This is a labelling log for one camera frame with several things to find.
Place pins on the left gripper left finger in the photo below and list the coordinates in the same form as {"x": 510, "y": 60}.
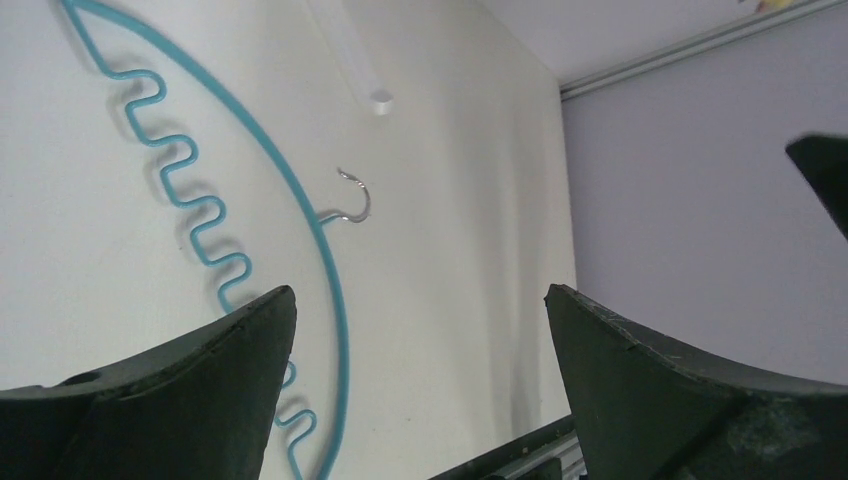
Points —
{"x": 200, "y": 406}

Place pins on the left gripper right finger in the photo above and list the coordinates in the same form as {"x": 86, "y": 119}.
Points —
{"x": 648, "y": 406}

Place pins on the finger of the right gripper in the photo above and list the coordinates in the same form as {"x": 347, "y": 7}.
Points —
{"x": 822, "y": 161}

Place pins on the chrome and white garment rack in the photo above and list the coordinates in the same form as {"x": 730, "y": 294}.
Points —
{"x": 345, "y": 42}

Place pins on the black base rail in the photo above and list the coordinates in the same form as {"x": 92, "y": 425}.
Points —
{"x": 550, "y": 452}

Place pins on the aluminium frame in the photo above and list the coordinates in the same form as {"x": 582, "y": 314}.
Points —
{"x": 694, "y": 46}

